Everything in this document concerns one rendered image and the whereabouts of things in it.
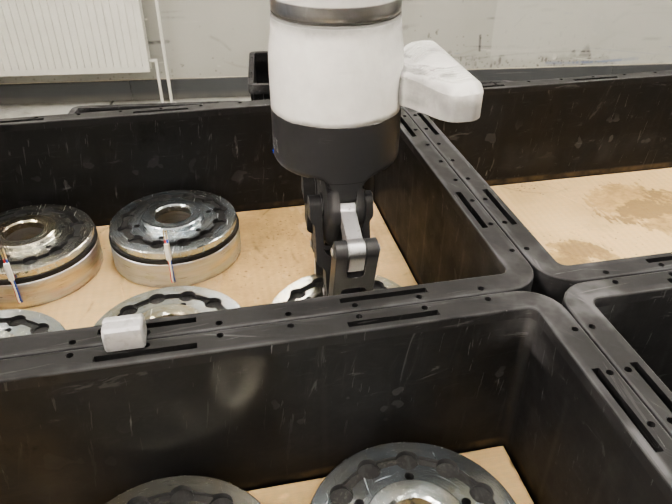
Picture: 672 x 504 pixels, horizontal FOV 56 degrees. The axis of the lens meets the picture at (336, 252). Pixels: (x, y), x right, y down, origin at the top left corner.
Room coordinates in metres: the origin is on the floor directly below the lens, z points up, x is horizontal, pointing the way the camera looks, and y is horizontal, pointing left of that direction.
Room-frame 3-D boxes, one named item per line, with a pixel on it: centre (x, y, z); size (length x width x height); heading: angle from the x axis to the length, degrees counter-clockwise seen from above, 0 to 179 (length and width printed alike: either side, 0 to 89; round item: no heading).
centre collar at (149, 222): (0.44, 0.13, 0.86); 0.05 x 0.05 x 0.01
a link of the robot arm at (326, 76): (0.35, -0.02, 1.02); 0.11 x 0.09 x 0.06; 100
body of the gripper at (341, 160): (0.35, 0.00, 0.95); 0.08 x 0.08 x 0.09
